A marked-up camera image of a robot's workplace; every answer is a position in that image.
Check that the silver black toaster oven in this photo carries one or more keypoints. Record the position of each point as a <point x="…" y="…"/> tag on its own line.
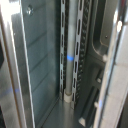
<point x="86" y="63"/>

